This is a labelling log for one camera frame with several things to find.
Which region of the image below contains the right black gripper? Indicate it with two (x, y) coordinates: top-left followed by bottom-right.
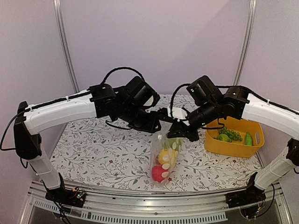
(165, 99), (219, 142)

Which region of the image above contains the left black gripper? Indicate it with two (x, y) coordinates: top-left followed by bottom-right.
(118, 102), (162, 133)

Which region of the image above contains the clear zip top bag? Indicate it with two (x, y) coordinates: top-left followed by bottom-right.
(149, 133), (183, 186)

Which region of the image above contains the yellow lemon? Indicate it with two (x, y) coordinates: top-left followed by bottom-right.
(158, 149), (172, 164)

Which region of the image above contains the red apple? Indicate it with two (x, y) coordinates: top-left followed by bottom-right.
(151, 165), (168, 183)

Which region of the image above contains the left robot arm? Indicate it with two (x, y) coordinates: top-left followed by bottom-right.
(14, 77), (161, 203)

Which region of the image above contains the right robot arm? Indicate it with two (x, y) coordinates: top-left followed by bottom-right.
(167, 75), (299, 208)

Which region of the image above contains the green grapes bunch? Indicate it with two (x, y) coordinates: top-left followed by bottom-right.
(219, 127), (242, 141)

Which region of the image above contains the yellow plastic basket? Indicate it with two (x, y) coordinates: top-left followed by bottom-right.
(205, 117), (264, 158)

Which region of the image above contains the floral tablecloth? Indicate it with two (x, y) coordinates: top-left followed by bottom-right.
(45, 93), (267, 193)

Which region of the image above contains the green cucumber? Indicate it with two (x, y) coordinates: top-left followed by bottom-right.
(244, 132), (253, 146)

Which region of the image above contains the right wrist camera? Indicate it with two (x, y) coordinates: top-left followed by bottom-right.
(157, 106), (188, 122)

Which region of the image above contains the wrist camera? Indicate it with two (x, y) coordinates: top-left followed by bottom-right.
(157, 106), (188, 122)
(143, 94), (160, 110)

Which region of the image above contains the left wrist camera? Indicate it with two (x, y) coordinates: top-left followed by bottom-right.
(143, 94), (160, 110)

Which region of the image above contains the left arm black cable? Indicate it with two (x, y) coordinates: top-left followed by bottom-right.
(100, 67), (145, 87)

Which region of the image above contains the aluminium front rail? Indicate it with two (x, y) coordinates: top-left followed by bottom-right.
(20, 179), (292, 224)

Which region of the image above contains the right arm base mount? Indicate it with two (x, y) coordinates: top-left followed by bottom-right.
(225, 187), (266, 219)

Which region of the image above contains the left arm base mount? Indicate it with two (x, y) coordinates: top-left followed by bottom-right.
(45, 188), (86, 208)

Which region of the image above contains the left aluminium post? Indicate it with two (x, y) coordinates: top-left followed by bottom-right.
(53, 0), (80, 92)

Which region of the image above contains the aluminium post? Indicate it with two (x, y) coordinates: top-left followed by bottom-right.
(53, 0), (80, 92)
(233, 0), (257, 85)

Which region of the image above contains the right aluminium post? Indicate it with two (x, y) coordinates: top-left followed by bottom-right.
(233, 0), (257, 85)

